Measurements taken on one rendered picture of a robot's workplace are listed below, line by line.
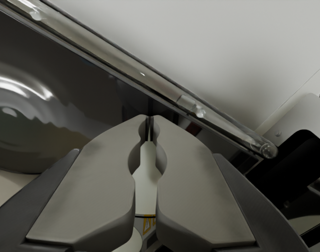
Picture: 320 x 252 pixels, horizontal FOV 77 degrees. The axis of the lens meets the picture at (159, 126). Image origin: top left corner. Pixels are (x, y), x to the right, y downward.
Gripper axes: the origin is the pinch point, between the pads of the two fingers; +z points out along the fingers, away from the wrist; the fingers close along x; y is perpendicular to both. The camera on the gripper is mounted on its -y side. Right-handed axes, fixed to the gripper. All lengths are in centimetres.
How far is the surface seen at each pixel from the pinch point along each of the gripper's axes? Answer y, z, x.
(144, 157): 4.0, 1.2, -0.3
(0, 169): 5.8, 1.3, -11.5
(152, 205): 9.8, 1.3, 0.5
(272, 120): 4.4, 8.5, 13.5
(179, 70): -0.4, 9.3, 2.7
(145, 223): 12.4, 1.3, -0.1
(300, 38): -4.0, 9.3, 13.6
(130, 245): 16.5, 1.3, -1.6
